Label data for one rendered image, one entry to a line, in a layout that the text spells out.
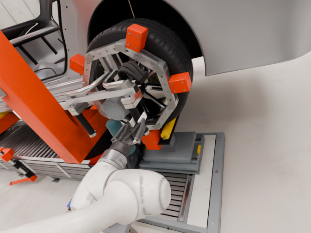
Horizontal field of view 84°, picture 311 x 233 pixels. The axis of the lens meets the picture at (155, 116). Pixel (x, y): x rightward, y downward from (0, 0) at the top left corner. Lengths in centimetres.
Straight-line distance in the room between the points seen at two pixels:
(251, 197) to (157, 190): 102
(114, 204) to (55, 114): 89
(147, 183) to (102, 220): 12
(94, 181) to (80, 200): 6
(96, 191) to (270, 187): 116
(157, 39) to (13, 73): 74
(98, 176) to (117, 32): 68
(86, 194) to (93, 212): 15
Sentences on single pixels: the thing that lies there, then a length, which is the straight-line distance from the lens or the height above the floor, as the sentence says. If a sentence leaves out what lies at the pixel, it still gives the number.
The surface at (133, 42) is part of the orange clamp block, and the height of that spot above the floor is 110.
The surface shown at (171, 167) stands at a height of 16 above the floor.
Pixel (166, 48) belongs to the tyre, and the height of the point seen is 101.
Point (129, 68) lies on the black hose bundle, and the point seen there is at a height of 103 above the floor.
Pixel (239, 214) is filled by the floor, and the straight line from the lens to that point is 134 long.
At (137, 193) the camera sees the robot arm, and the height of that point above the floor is 89.
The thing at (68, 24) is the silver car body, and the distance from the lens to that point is 141.
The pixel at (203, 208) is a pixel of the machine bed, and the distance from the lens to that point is 128.
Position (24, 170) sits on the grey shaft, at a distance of 251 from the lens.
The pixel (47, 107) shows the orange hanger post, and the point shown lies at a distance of 119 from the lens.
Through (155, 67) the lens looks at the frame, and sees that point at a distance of 83.
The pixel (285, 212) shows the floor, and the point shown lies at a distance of 136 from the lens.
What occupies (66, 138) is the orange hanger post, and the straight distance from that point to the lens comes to 124.
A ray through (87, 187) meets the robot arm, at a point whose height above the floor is 88.
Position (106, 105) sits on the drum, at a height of 89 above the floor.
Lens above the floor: 122
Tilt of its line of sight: 32 degrees down
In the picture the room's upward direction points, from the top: 24 degrees counter-clockwise
